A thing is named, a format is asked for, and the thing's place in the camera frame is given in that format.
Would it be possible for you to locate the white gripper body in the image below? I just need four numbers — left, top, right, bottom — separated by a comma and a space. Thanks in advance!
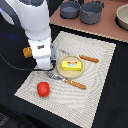
29, 37, 57, 70

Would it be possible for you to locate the yellow butter block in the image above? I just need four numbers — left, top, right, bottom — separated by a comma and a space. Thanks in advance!
62, 61, 82, 71

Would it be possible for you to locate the red toy tomato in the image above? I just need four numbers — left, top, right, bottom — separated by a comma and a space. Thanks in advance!
37, 82, 50, 97

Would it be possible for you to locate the toy bread loaf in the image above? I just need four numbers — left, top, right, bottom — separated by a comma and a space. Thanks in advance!
23, 47, 32, 58

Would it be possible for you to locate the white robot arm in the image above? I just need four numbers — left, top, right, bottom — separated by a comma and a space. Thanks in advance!
0, 0, 55, 70

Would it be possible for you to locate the round wooden plate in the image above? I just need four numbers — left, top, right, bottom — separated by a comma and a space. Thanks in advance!
57, 55, 84, 79

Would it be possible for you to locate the left grey pot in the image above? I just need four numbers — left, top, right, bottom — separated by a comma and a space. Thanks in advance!
60, 1, 80, 19

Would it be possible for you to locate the grey pot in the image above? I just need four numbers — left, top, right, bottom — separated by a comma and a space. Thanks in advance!
80, 0, 104, 24
60, 1, 80, 19

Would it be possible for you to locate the woven beige placemat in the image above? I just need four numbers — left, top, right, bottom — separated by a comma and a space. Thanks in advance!
15, 31, 116, 128

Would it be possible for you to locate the right grey pot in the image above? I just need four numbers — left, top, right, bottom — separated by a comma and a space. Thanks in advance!
80, 0, 104, 24

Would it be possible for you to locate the pink mat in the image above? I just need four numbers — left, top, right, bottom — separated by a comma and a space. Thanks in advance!
50, 0, 128, 42

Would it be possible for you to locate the cream bowl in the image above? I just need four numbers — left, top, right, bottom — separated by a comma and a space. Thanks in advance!
116, 4, 128, 31

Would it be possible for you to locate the fork with wooden handle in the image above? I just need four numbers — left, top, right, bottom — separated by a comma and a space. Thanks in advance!
46, 72, 86, 89

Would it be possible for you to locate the knife with wooden handle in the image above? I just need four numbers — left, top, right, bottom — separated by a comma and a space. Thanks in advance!
59, 49, 99, 63

